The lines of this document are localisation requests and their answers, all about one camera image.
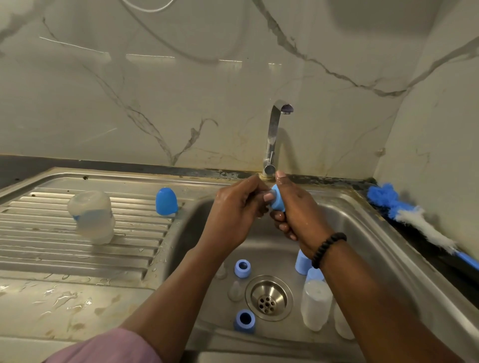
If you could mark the person's right hand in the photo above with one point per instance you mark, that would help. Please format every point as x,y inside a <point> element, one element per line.
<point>303,217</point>

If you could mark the person's left hand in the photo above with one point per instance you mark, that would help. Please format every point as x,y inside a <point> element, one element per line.
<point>233,217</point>

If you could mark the blue cylindrical bottle cap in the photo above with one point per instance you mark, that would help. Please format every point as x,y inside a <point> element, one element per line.
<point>314,274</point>
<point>302,262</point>

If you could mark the dark blue dome cap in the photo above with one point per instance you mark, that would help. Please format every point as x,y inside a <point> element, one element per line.
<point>166,202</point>

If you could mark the blue and white bottle brush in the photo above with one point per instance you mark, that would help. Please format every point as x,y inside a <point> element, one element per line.
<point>382,196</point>

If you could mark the translucent bottle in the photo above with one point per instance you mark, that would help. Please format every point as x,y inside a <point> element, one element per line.
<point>316,305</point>
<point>343,323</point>

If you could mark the translucent bottle front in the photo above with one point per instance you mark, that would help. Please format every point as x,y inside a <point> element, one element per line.
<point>343,323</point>

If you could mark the cartoon print baby bottle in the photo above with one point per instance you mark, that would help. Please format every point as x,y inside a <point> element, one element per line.
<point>91,217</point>

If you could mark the person's left forearm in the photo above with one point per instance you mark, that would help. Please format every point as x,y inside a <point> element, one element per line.
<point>176,307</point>

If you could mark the person's right forearm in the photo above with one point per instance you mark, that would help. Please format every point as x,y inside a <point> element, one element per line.
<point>382,310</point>

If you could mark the chrome sink faucet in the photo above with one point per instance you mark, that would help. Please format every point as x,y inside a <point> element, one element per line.
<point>272,142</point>

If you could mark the metal sink drain strainer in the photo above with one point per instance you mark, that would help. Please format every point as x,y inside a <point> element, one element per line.
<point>269,298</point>

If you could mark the stainless steel sink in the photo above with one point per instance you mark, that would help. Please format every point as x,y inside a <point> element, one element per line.
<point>75,232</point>

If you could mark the pink shirt sleeve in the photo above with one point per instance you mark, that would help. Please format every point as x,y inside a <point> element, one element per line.
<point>105,348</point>

